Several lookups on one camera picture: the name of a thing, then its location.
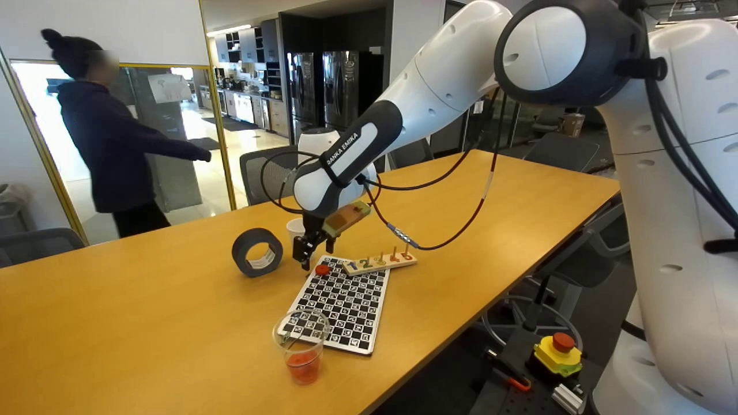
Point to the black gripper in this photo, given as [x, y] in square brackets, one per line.
[314, 237]

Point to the orange token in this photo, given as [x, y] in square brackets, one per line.
[323, 271]
[304, 368]

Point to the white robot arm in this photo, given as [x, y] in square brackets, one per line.
[668, 98]

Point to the white paper cup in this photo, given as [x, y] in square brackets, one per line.
[297, 226]

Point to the colourless plastic cup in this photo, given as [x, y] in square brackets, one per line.
[292, 346]

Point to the black tape roll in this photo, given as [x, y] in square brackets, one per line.
[256, 252]

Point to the checkered marker board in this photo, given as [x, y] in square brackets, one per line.
[339, 310]

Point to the grey office chair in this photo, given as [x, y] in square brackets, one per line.
[268, 173]

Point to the wooden peg board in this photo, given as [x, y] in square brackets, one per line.
[383, 262]

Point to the person in background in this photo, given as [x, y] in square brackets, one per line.
[109, 139]

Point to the yellow red emergency button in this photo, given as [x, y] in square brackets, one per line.
[558, 354]

